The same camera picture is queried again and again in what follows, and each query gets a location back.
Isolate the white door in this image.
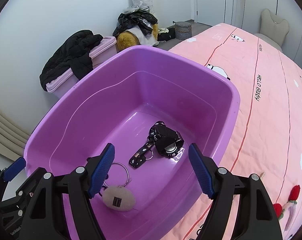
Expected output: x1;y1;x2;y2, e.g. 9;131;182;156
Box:
193;0;245;28

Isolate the beige round plush pendant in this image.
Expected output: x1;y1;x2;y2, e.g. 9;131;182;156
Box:
102;186;136;212

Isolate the black plastic bag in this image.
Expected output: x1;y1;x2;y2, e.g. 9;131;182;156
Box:
112;9;158;38

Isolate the yellow plush toy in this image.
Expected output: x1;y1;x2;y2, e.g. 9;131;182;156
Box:
112;24;159;51

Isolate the purple plastic basin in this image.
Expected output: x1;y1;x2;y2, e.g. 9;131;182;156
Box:
24;46;240;239

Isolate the lilac storage box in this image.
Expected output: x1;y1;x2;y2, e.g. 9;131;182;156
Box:
46;36;117;99

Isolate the beige cat-ear chair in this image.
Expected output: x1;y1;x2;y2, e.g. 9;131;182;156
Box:
255;9;289;52

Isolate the grey woven stool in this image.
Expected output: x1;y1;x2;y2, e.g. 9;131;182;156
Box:
174;22;192;40

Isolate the pearl hair claw clip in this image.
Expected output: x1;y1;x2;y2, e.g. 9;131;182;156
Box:
259;172;265;180

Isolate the pink strawberry headband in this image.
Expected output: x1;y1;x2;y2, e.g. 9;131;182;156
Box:
273;185;301;233

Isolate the black jacket on box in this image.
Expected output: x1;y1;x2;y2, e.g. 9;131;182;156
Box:
39;30;103;91

